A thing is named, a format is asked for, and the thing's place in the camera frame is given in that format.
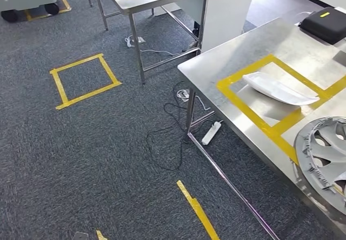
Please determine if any grey wheel cover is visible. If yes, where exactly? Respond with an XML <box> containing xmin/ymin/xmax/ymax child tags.
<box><xmin>293</xmin><ymin>116</ymin><xmax>346</xmax><ymax>216</ymax></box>

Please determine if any small yellow tape frame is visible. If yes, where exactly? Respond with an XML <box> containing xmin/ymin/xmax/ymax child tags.
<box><xmin>216</xmin><ymin>54</ymin><xmax>346</xmax><ymax>138</ymax></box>

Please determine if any black floor cable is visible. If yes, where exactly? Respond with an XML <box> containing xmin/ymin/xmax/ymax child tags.
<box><xmin>146</xmin><ymin>81</ymin><xmax>191</xmax><ymax>172</ymax></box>

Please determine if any white curved plastic part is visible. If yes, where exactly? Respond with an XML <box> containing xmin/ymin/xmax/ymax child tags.
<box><xmin>243</xmin><ymin>71</ymin><xmax>320</xmax><ymax>106</ymax></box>

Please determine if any yellow floor tape frame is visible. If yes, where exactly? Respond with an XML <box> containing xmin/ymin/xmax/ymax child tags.
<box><xmin>24</xmin><ymin>0</ymin><xmax>73</xmax><ymax>22</ymax></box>

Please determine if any black zip case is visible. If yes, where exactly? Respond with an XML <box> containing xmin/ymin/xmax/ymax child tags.
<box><xmin>299</xmin><ymin>6</ymin><xmax>346</xmax><ymax>46</ymax></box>

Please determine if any large yellow tape frame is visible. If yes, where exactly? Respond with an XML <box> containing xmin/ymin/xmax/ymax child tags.
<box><xmin>271</xmin><ymin>123</ymin><xmax>346</xmax><ymax>198</ymax></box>

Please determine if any grey power strip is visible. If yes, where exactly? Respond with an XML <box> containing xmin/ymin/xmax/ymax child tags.
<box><xmin>125</xmin><ymin>34</ymin><xmax>147</xmax><ymax>49</ymax></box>

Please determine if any white power strip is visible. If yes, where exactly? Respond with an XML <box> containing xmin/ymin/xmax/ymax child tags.
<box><xmin>201</xmin><ymin>121</ymin><xmax>222</xmax><ymax>146</ymax></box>

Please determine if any white desk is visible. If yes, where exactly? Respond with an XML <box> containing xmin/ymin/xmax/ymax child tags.
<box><xmin>175</xmin><ymin>0</ymin><xmax>258</xmax><ymax>53</ymax></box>

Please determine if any yellow floor tape square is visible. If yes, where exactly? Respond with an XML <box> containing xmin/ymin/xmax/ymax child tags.
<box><xmin>49</xmin><ymin>53</ymin><xmax>122</xmax><ymax>111</ymax></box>

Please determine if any white floor cable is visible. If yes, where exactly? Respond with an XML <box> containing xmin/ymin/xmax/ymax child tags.
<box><xmin>141</xmin><ymin>48</ymin><xmax>190</xmax><ymax>57</ymax></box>

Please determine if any steel workbench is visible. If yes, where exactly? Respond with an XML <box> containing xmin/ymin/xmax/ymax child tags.
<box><xmin>177</xmin><ymin>18</ymin><xmax>346</xmax><ymax>240</ymax></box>

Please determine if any yellow floor tape marking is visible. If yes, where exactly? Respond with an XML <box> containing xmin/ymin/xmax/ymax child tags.
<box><xmin>176</xmin><ymin>179</ymin><xmax>220</xmax><ymax>240</ymax></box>

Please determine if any steel table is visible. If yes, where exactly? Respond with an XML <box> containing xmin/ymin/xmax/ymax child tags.
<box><xmin>82</xmin><ymin>0</ymin><xmax>221</xmax><ymax>86</ymax></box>

